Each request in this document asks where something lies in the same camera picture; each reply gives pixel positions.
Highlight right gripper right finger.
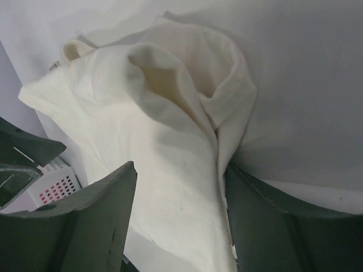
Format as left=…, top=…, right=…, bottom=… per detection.
left=225, top=164, right=362, bottom=271

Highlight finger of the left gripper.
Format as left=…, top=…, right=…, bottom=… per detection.
left=1, top=165, right=43, bottom=210
left=1, top=118, right=66, bottom=167

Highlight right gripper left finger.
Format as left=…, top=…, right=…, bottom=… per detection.
left=1, top=161, right=137, bottom=271

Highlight cream white t shirt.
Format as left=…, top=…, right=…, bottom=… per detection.
left=19, top=18, right=257, bottom=271

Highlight pink red t shirt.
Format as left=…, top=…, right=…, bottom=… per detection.
left=36, top=176, right=77, bottom=204

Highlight white plastic laundry basket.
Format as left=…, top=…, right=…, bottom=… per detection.
left=1, top=157, right=82, bottom=214

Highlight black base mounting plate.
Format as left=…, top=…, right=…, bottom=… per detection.
left=120, top=255, right=140, bottom=272

